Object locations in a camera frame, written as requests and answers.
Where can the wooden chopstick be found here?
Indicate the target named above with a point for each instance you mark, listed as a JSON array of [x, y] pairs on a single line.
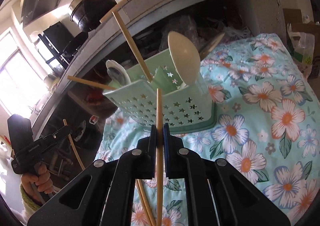
[[145, 203], [132, 45], [159, 156], [76, 152], [90, 83]]

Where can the yellow cooking oil bottle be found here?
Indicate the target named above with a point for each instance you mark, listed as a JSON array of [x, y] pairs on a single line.
[[93, 119]]

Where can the cardboard box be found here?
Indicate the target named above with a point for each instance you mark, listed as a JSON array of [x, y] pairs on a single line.
[[294, 17]]

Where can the white ceramic soup spoon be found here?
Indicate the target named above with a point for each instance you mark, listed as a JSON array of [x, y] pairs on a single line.
[[117, 73]]

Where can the black appliance box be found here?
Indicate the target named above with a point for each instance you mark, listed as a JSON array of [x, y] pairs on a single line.
[[52, 42]]

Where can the black cooking pot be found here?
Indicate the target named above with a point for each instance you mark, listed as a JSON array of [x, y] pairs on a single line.
[[86, 14]]

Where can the person's left hand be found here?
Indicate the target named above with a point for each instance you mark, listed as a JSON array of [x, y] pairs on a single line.
[[34, 184]]

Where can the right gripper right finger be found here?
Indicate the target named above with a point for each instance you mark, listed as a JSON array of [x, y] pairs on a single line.
[[216, 193]]

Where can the floral blue quilt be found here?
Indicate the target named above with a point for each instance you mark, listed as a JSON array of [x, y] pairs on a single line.
[[267, 121]]

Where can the white plastic rice paddle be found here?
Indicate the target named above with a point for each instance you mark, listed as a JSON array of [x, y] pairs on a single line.
[[185, 57]]

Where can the white shopping bag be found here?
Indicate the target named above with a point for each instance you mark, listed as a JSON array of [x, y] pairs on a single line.
[[303, 48]]

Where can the steel spoon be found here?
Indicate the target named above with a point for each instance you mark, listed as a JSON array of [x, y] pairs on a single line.
[[210, 46]]

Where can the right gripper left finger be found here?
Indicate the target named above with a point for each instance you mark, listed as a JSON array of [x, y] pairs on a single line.
[[103, 193]]

